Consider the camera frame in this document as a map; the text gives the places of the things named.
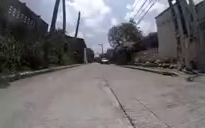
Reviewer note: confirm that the pale car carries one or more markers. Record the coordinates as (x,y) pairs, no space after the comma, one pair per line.
(104,60)

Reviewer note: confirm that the grey concrete road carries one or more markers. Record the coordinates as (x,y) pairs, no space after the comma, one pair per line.
(100,96)

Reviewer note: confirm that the round tree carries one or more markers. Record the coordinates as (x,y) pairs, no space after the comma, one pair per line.
(124,33)

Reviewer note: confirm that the raised concrete kerb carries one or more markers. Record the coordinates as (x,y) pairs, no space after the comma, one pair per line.
(40,71)
(156,70)

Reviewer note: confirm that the roadside bushes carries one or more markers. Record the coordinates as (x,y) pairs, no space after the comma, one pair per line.
(20,53)

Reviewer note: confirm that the leaning poles by building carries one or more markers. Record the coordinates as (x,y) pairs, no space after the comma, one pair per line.
(180,33)

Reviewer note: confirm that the pale concrete building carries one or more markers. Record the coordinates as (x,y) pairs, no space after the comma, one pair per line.
(186,33)

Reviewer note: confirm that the dark block wall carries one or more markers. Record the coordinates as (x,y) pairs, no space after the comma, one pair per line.
(16,20)

